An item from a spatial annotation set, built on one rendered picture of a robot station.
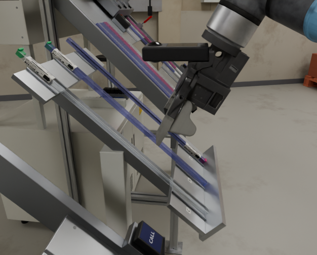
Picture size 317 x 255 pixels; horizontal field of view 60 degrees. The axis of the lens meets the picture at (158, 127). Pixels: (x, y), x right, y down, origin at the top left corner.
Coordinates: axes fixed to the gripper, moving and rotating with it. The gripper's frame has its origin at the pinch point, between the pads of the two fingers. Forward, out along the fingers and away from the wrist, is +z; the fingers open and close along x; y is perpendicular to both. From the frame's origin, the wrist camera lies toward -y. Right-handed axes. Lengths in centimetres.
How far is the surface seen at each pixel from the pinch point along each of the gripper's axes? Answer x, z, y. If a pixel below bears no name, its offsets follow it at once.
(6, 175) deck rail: -17.9, 10.4, -17.7
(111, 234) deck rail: -17.1, 12.9, 0.6
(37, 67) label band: -0.7, 0.4, -25.6
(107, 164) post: 8.0, 18.9, -5.8
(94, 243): -19.3, 13.6, -1.4
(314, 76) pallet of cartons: 394, -20, 202
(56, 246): -23.4, 12.4, -6.0
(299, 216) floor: 90, 48, 108
